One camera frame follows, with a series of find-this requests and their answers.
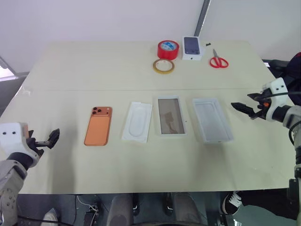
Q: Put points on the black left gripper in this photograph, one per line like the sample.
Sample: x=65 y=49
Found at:
x=35 y=143

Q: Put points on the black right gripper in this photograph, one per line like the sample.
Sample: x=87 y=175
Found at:
x=263 y=108

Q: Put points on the white phone box lid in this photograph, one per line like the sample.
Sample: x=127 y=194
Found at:
x=212 y=122

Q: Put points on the orange smartphone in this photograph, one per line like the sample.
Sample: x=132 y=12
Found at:
x=97 y=129

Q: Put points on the white box tray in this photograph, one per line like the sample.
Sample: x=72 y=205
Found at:
x=170 y=115

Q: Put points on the white moulded insert tray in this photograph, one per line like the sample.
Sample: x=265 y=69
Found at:
x=137 y=122

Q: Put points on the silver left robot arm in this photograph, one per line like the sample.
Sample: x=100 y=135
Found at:
x=9 y=181

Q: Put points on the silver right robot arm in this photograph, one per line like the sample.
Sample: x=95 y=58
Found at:
x=292 y=115

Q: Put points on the white boxed phone package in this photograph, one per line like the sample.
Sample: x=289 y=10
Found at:
x=191 y=46

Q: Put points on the person in dark clothes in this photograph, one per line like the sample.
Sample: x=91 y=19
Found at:
x=295 y=70

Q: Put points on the small black screw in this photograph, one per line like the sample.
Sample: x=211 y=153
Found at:
x=208 y=44

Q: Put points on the yellow tape roll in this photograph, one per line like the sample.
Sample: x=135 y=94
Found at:
x=163 y=71

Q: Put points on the dark grey rounded shape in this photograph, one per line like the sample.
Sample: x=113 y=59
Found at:
x=121 y=209
x=187 y=209

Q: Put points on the red tape roll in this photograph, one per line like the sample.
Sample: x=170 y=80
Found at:
x=162 y=53

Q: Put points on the black and white sneaker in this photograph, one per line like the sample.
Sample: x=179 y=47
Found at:
x=231 y=203

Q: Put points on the black trouser leg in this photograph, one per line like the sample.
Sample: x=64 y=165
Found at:
x=265 y=204

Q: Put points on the black foot with white mark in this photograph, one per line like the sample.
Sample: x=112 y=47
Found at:
x=168 y=207
x=135 y=207

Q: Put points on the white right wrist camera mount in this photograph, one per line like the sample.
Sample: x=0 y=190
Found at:
x=275 y=84

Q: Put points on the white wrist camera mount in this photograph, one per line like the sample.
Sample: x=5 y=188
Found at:
x=11 y=137
x=275 y=84

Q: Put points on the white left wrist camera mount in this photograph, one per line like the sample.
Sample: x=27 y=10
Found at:
x=11 y=137

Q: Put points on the grey window frame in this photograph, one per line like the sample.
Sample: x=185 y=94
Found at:
x=8 y=70

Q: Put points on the grey wall post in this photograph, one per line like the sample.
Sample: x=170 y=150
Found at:
x=202 y=16

